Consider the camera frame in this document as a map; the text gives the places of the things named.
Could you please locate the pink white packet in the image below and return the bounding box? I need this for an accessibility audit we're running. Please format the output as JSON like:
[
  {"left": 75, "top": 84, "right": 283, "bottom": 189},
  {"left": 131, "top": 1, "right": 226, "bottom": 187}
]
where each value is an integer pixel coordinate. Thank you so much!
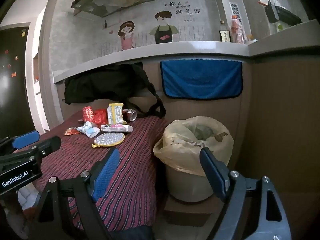
[{"left": 101, "top": 124, "right": 134, "bottom": 133}]

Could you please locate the red wrapped plastic bottle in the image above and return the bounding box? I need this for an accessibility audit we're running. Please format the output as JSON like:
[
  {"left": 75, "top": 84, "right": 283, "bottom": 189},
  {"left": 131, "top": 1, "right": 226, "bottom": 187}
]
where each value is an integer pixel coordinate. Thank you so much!
[{"left": 230, "top": 15, "right": 248, "bottom": 45}]

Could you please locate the blue denim cloth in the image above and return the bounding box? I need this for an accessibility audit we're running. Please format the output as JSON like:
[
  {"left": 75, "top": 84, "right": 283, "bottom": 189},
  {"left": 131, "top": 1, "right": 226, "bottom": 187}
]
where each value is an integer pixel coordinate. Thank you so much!
[{"left": 107, "top": 225, "right": 155, "bottom": 240}]

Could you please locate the white vent grille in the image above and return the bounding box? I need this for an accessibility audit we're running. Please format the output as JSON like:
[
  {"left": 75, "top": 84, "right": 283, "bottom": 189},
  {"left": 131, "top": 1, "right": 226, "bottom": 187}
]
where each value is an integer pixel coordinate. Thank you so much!
[{"left": 229, "top": 2, "right": 242, "bottom": 23}]

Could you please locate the brown cardboard box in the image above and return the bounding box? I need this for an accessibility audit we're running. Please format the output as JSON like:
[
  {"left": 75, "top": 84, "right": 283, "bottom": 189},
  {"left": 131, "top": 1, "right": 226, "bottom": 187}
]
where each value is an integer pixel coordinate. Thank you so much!
[{"left": 164, "top": 192, "right": 225, "bottom": 215}]

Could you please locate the red striped cloth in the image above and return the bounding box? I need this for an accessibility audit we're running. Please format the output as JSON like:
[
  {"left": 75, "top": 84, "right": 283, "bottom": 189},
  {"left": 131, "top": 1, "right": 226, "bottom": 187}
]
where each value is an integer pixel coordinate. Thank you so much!
[{"left": 32, "top": 110, "right": 170, "bottom": 232}]

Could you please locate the white tissue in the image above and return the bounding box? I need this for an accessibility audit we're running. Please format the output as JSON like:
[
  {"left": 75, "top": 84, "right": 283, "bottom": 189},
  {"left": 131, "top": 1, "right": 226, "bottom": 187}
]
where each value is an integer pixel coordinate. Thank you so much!
[{"left": 75, "top": 121, "right": 101, "bottom": 138}]

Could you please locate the red foil packet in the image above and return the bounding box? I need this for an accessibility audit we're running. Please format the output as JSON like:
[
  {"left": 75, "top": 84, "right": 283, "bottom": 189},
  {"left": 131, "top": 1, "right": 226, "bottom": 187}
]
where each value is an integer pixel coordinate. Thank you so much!
[{"left": 93, "top": 109, "right": 108, "bottom": 125}]

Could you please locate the black utensil holder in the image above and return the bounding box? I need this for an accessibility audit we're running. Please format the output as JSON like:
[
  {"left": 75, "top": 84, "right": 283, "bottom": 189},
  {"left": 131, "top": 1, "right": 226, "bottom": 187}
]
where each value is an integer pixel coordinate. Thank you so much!
[{"left": 264, "top": 4, "right": 279, "bottom": 23}]

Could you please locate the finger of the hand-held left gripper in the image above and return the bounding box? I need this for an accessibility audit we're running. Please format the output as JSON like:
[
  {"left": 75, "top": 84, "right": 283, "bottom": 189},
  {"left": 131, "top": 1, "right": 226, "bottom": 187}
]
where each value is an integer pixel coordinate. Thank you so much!
[
  {"left": 0, "top": 130, "right": 40, "bottom": 155},
  {"left": 32, "top": 136, "right": 62, "bottom": 160}
]

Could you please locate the yellow white snack packet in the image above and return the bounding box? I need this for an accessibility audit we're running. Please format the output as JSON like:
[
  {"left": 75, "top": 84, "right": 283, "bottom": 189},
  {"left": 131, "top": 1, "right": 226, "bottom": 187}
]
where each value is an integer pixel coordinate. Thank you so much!
[{"left": 107, "top": 103, "right": 127, "bottom": 125}]

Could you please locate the black refrigerator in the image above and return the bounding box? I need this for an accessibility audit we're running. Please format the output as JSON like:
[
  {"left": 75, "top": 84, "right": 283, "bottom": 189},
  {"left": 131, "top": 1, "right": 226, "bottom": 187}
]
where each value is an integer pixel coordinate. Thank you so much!
[{"left": 0, "top": 26, "right": 35, "bottom": 139}]

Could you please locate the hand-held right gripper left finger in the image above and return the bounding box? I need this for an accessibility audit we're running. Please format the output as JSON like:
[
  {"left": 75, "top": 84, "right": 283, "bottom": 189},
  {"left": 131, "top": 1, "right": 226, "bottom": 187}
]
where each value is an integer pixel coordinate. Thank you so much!
[{"left": 27, "top": 148, "right": 120, "bottom": 240}]

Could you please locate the black cloth bag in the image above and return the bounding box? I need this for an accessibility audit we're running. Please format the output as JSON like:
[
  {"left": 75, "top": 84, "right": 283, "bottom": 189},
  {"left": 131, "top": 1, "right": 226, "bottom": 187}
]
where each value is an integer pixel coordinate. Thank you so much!
[{"left": 64, "top": 61, "right": 167, "bottom": 118}]

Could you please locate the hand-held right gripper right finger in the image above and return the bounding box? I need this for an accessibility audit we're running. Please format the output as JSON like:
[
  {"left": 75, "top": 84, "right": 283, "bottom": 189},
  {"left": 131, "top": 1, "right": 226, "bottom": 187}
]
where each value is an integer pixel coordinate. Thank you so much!
[{"left": 199, "top": 147, "right": 293, "bottom": 240}]

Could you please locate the grey trash bin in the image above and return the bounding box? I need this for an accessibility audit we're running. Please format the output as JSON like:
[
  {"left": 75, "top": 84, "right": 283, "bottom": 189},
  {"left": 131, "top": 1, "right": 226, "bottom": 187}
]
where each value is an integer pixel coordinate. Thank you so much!
[{"left": 165, "top": 165, "right": 216, "bottom": 203}]

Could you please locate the white cabinet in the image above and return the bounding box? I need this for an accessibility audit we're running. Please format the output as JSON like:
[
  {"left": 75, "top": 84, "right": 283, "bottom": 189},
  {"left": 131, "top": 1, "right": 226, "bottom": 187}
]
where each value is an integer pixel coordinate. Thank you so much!
[{"left": 32, "top": 15, "right": 52, "bottom": 133}]

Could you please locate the crushed silver red can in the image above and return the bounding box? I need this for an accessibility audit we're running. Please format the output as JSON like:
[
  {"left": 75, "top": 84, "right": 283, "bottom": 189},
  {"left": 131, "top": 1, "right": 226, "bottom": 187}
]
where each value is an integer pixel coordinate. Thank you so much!
[{"left": 122, "top": 109, "right": 138, "bottom": 122}]

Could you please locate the blue towel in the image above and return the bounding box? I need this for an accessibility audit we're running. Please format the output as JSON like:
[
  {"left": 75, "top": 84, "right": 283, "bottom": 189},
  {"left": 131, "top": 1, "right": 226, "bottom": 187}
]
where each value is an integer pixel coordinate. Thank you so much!
[{"left": 160, "top": 60, "right": 243, "bottom": 98}]

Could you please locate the dark sauce bottle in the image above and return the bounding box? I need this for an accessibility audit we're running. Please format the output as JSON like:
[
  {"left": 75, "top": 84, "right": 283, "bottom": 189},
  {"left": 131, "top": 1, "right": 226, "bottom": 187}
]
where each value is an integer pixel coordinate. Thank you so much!
[{"left": 219, "top": 20, "right": 231, "bottom": 42}]

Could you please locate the black wall shelf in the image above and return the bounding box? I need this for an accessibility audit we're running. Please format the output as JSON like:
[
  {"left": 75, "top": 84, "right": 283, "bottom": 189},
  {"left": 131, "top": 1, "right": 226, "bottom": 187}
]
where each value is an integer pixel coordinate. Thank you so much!
[{"left": 275, "top": 6, "right": 302, "bottom": 27}]

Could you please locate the cartoon wall poster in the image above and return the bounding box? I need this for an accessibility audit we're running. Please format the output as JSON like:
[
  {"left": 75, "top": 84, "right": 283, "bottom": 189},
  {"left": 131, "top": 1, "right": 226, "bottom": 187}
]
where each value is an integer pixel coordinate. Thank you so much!
[{"left": 101, "top": 0, "right": 208, "bottom": 55}]

